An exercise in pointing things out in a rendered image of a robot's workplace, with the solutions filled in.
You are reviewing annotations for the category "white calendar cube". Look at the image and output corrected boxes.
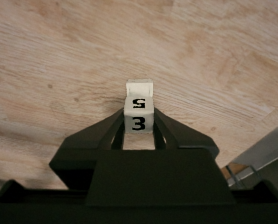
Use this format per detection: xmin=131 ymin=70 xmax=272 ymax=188
xmin=123 ymin=97 xmax=154 ymax=133

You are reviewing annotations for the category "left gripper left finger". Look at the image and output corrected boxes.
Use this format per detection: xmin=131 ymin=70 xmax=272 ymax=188
xmin=58 ymin=107 xmax=125 ymax=149

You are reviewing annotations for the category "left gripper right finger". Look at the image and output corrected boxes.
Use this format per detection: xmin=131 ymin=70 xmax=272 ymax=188
xmin=153 ymin=107 xmax=220 ymax=159

